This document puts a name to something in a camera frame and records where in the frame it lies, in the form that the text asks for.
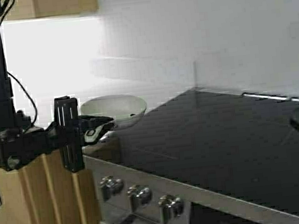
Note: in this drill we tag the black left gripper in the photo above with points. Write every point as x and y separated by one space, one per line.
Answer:
21 143

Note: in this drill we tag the white frying pan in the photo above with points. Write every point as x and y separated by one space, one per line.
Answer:
126 110

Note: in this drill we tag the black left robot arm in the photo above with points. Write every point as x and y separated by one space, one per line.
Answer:
6 93

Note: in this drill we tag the chrome stove knob left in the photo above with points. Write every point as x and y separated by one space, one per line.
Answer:
110 186

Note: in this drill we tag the chrome stove knob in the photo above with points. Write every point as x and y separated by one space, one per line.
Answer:
138 196
170 207
110 186

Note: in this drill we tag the chrome stove knob middle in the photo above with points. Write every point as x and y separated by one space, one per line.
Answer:
138 196

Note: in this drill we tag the stainless steel stove front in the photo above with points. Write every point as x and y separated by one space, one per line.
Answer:
201 206

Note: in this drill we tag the wooden cabinet side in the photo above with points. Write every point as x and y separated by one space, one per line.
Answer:
44 192

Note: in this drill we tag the chrome stove knob right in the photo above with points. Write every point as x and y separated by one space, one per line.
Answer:
170 207

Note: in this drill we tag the wooden upper cabinet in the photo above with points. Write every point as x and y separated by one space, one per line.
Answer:
34 9

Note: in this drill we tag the black glass cooktop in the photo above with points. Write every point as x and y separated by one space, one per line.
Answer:
241 147

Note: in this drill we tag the steel stove vent trim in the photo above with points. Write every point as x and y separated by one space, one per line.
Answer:
272 96

